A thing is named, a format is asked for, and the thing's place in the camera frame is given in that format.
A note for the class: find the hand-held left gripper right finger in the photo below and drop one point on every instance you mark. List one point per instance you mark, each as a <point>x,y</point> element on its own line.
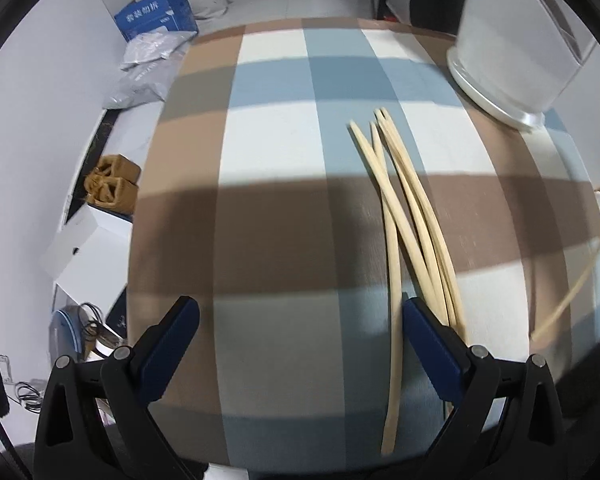
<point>432,355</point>

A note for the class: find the blue cardboard box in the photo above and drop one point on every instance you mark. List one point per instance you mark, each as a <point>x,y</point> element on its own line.
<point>155,12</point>

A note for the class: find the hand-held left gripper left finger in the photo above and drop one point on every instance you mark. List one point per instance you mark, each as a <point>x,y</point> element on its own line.
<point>172,350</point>

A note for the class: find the grey plastic mailer bag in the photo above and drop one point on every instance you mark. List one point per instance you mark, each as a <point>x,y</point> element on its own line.
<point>140,85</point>

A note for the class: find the brown slippers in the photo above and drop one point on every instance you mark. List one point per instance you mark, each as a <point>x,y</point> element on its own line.
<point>112,182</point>

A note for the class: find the dark blue box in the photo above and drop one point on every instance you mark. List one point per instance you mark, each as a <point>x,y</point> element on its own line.
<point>117,312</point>

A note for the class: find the white cardboard box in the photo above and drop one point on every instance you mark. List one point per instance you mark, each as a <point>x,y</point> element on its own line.
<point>87,255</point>

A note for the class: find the white sack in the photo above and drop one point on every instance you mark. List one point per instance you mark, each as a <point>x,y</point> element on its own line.
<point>207,2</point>

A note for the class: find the checkered tablecloth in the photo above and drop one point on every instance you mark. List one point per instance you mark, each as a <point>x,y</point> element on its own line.
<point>280,210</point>

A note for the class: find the bunch of wooden chopsticks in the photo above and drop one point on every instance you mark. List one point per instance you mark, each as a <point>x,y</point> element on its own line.
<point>442,300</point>

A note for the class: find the white plastic mailer bag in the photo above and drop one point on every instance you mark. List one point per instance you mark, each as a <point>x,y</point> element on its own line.
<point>152,50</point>

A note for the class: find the white oval utensil holder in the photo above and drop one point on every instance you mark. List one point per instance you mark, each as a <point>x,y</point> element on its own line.
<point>510,50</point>

